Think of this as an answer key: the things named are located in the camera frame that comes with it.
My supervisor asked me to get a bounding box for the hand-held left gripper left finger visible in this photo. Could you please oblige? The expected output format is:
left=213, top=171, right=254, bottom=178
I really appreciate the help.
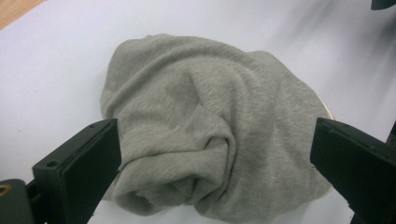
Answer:
left=32, top=118, right=123, bottom=224

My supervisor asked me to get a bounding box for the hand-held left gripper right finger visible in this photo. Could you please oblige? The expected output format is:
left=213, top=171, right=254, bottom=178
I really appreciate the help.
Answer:
left=309, top=117, right=396, bottom=224

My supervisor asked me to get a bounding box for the grey cloth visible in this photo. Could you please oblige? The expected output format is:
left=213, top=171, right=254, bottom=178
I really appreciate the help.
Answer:
left=100, top=33, right=336, bottom=224

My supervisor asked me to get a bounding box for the wooden table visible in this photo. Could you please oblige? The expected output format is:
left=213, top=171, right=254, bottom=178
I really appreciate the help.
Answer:
left=0, top=0, right=45, bottom=32

